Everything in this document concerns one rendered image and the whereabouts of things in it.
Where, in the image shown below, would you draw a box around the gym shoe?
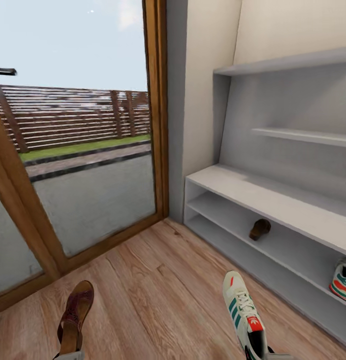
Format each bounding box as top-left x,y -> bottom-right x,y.
223,270 -> 270,360
329,256 -> 346,301

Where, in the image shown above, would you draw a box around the sandal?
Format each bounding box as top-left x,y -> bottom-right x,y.
57,280 -> 94,356
249,218 -> 271,241

